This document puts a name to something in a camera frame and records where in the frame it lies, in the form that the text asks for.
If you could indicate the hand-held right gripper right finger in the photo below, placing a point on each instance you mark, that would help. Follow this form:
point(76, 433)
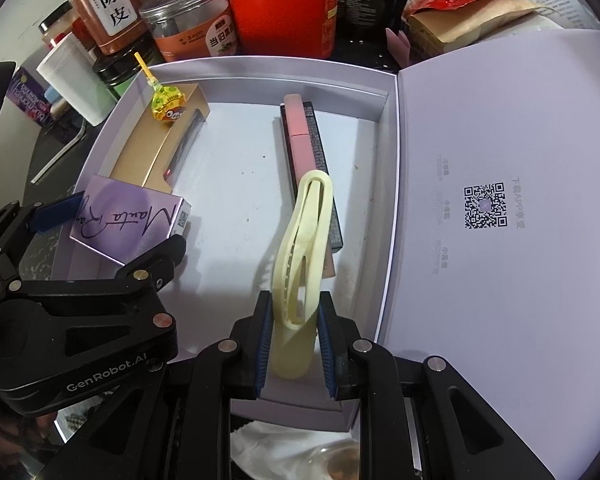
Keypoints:
point(327, 350)

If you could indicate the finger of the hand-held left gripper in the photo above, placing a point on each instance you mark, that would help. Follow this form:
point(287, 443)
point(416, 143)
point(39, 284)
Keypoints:
point(145, 265)
point(55, 215)

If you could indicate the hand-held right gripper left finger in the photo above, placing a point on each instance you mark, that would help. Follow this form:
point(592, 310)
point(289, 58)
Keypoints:
point(263, 345)

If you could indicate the cream hair claw clip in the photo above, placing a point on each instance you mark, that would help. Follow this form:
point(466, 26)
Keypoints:
point(292, 350)

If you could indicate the small purple box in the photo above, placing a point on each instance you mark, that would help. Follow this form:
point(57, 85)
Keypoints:
point(125, 215)

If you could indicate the lavender gift box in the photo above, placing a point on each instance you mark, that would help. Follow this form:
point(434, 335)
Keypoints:
point(240, 160)

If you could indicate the checkered ribbon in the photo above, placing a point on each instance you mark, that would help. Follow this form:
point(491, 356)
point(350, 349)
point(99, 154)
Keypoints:
point(75, 417)

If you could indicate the gold cardboard box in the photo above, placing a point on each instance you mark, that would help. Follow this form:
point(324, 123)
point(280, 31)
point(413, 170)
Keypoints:
point(145, 145)

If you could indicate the white plastic bottle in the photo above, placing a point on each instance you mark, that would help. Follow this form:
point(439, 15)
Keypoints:
point(70, 75)

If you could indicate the green jar with black lid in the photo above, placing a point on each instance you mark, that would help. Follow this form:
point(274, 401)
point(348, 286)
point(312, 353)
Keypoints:
point(115, 72)

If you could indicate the green wrapped lollipop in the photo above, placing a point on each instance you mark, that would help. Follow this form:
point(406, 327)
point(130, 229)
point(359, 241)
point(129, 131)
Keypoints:
point(167, 105)

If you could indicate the red spice jar black lid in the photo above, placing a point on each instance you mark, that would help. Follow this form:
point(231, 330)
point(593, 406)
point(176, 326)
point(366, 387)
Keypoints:
point(55, 25)

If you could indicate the black lipstick box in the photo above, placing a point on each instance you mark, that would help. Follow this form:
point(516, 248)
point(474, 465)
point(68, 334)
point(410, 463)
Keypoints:
point(321, 160)

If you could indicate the pink lipstick tube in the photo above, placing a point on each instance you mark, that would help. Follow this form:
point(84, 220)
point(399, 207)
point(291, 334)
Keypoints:
point(297, 125)

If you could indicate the tall jar with orange label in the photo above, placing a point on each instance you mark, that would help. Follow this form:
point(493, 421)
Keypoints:
point(105, 10)

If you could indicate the short jar with orange label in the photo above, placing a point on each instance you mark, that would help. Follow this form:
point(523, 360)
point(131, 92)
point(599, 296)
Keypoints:
point(195, 35)

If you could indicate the red canister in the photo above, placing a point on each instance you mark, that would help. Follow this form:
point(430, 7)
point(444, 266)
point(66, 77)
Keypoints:
point(280, 5)

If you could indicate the small pink clip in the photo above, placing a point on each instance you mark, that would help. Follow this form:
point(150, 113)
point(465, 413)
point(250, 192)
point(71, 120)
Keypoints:
point(399, 47)

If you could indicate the kraft paper packet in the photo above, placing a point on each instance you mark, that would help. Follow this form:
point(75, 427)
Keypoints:
point(445, 30)

